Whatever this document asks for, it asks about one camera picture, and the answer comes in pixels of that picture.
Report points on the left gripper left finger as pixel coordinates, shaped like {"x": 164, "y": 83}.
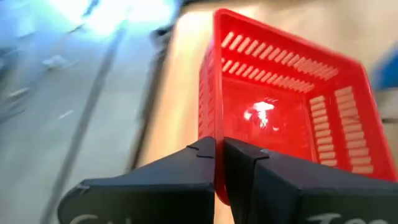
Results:
{"x": 149, "y": 196}

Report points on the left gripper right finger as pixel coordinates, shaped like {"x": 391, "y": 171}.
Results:
{"x": 311, "y": 196}

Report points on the red plastic slotted basket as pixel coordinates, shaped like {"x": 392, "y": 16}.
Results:
{"x": 289, "y": 137}

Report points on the blue plastic slotted basket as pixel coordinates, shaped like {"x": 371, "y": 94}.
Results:
{"x": 387, "y": 71}

